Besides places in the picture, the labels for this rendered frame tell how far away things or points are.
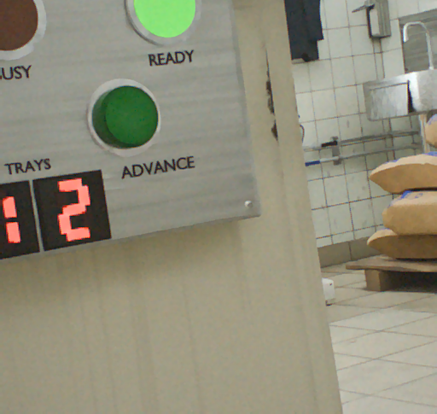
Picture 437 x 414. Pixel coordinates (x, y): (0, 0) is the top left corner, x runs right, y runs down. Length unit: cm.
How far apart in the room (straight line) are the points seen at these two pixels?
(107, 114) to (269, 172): 12
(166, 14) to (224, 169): 8
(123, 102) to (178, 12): 6
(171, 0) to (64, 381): 19
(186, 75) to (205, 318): 13
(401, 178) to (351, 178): 117
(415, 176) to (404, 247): 31
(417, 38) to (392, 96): 47
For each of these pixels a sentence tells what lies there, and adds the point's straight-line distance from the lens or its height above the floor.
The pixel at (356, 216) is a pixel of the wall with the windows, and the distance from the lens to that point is 582.
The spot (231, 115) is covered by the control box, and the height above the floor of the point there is 75.
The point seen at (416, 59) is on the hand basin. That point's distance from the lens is 582.
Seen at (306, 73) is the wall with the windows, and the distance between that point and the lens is 567.
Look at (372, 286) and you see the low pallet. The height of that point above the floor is 2.
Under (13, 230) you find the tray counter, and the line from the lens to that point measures 52.
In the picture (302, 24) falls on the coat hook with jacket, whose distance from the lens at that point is 558.
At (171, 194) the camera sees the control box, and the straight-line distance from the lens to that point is 54.
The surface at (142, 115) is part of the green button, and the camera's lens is 53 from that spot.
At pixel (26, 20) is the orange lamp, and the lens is 52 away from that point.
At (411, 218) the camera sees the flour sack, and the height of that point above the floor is 31.
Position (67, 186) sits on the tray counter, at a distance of 52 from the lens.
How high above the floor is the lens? 74
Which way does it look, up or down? 3 degrees down
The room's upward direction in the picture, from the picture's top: 8 degrees counter-clockwise
